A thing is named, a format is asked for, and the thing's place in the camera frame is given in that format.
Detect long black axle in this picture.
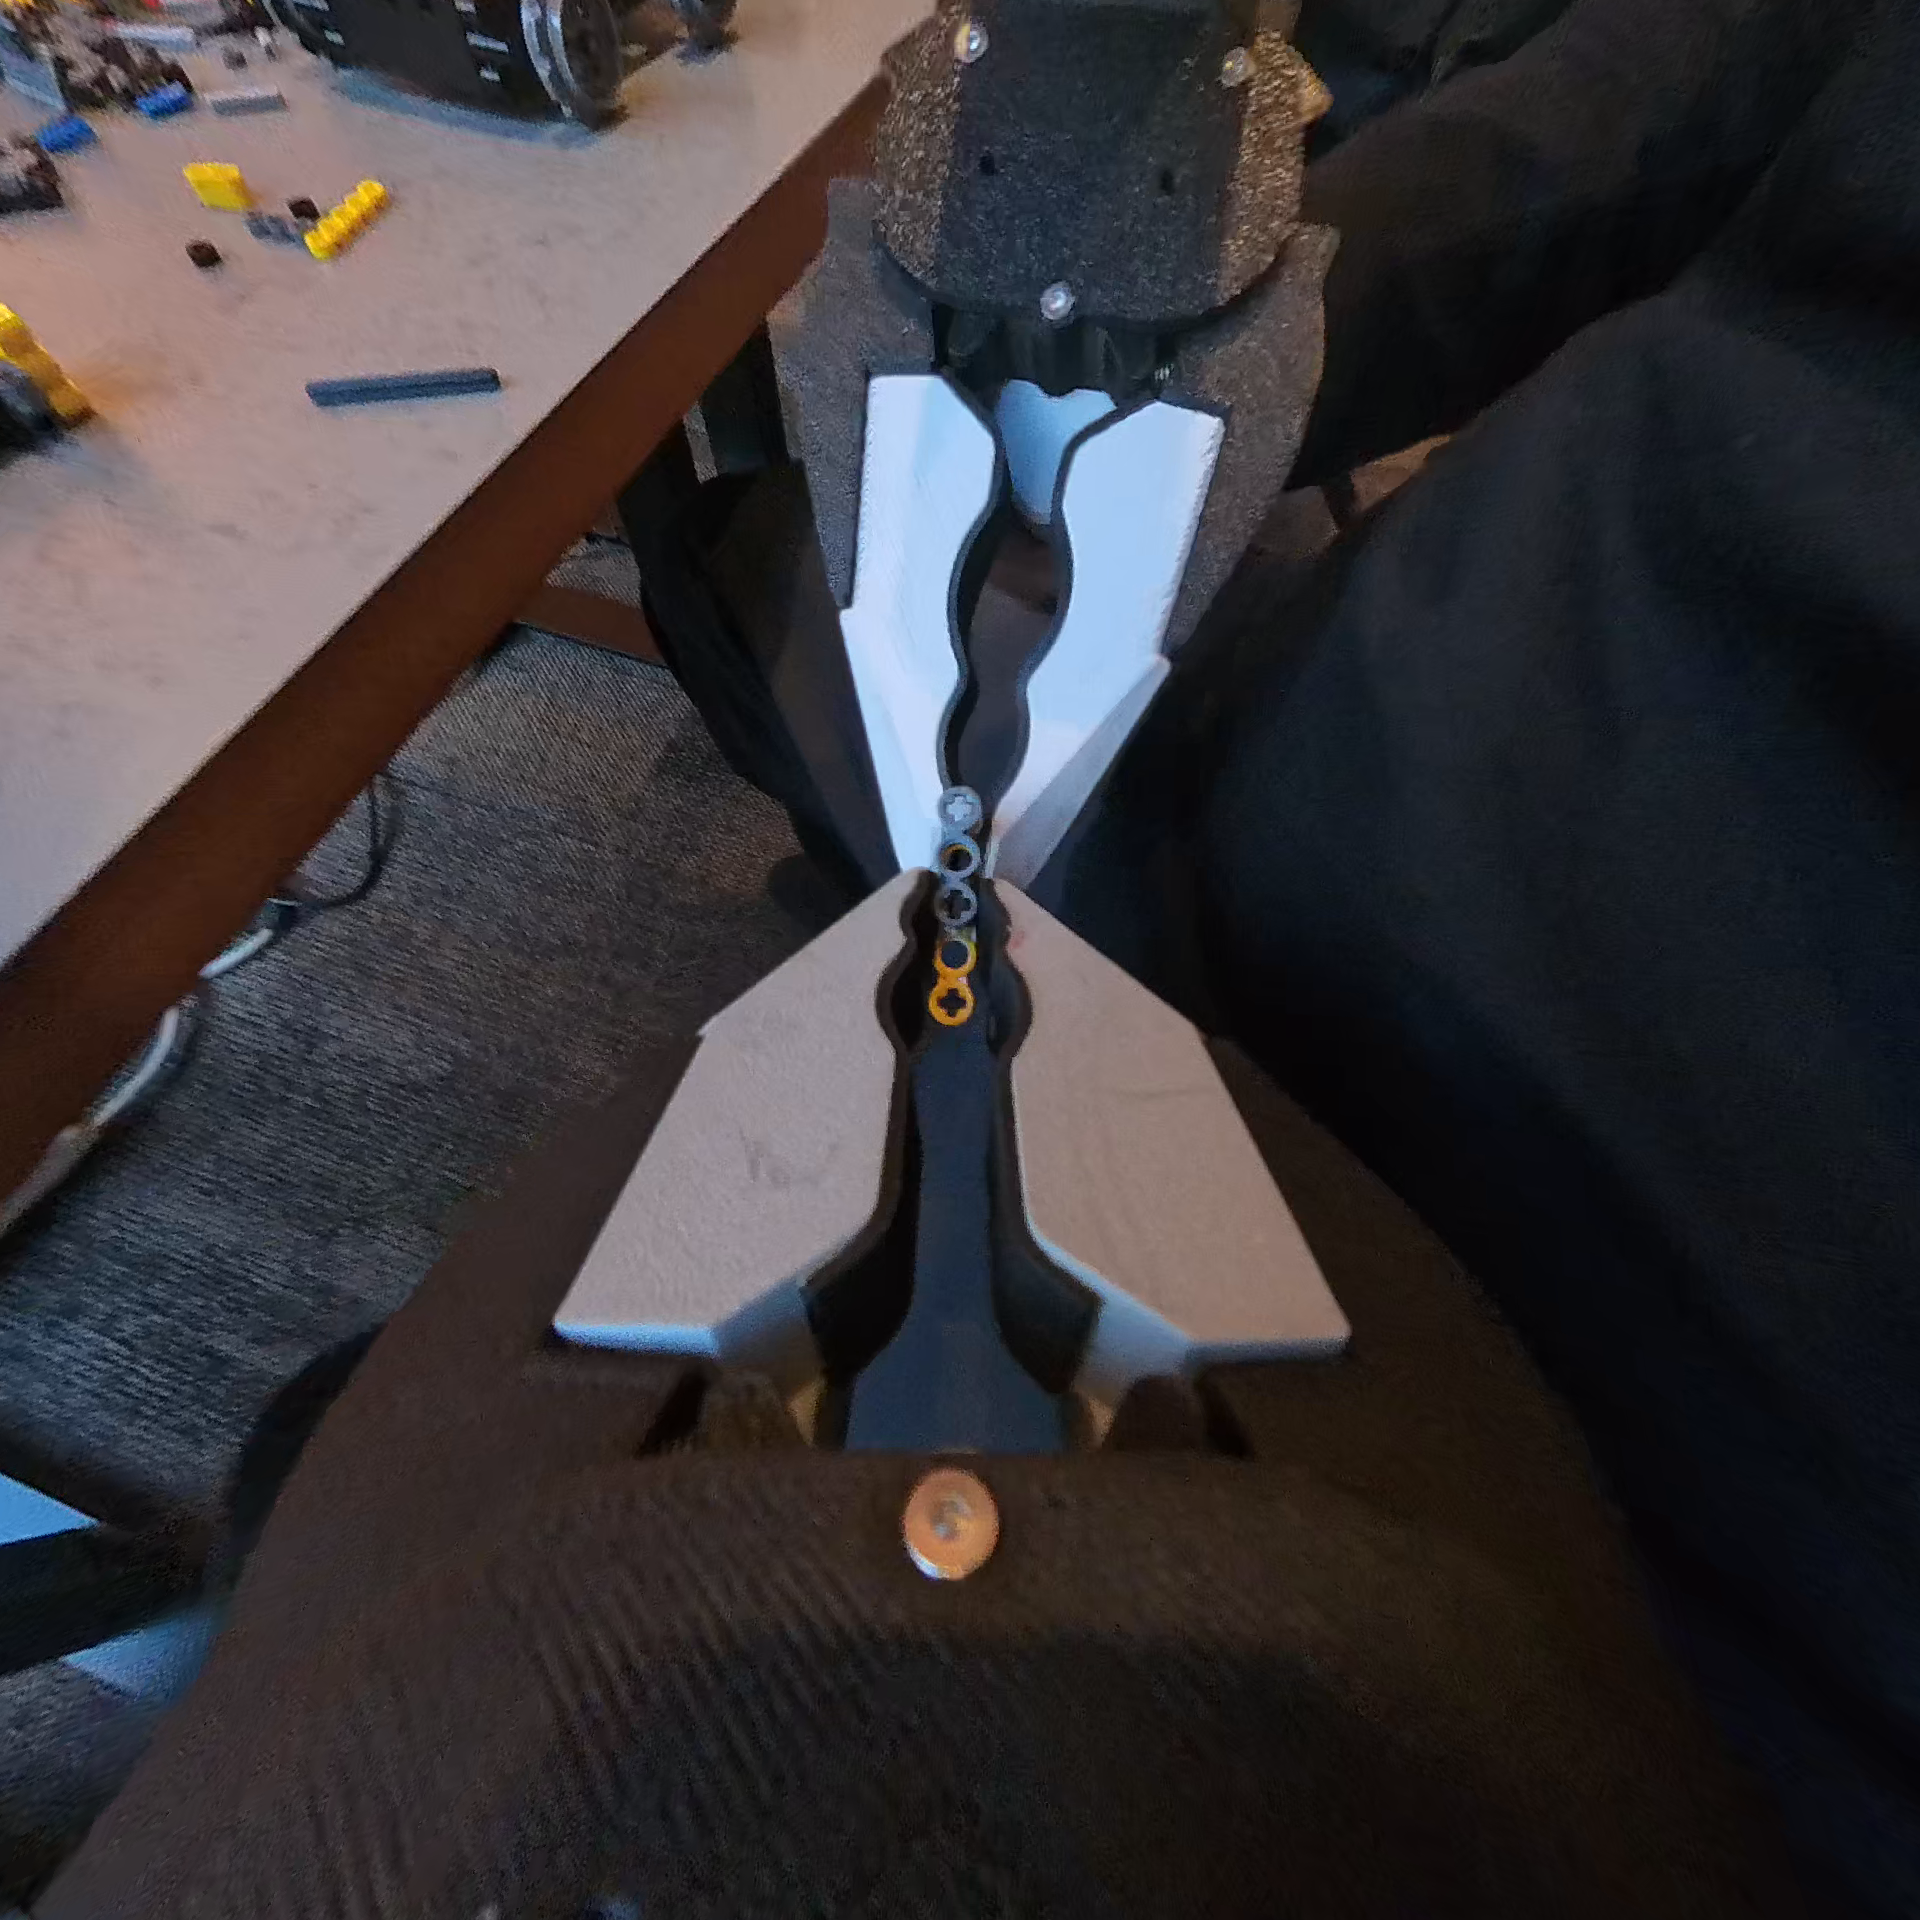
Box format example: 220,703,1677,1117
307,366,503,411

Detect person's black top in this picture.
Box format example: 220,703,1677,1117
1049,0,1920,1920

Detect white cable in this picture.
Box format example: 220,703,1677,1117
0,920,289,1216

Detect black and yellow toy vehicle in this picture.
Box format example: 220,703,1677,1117
267,0,740,134

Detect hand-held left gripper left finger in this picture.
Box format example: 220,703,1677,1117
555,874,935,1395

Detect black cable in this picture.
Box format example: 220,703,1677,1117
270,772,401,923

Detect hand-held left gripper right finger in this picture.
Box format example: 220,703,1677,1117
989,882,1353,1395

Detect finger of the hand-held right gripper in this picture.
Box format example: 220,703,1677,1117
988,397,1230,888
835,373,1004,880

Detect grey and yellow brick subassembly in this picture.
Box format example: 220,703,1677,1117
0,304,95,455

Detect person's right forearm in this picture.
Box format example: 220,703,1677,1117
1290,0,1920,490

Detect pile of small building bricks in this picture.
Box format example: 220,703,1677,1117
0,0,289,214

